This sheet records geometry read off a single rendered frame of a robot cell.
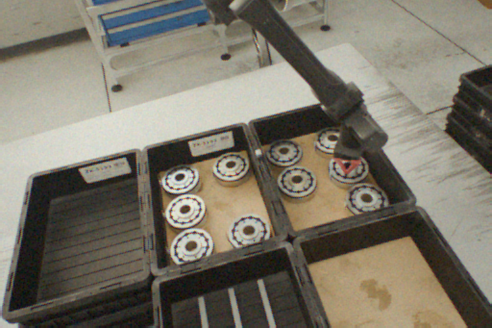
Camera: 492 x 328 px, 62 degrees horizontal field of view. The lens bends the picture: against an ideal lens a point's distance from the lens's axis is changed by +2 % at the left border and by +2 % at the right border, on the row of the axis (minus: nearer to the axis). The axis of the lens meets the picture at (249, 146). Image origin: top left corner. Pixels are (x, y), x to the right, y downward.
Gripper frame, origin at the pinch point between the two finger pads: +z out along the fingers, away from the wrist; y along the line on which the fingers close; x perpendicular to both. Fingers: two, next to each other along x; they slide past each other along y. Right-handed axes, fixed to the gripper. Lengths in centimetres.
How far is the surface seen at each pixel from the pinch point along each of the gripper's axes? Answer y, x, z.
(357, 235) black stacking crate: -21.5, -7.4, -2.4
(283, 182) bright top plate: -10.5, 14.4, 1.1
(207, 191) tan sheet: -18.5, 34.0, 4.0
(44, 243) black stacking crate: -47, 66, 4
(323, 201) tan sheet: -10.9, 3.5, 4.1
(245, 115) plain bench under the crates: 26, 45, 17
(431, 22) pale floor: 235, -7, 88
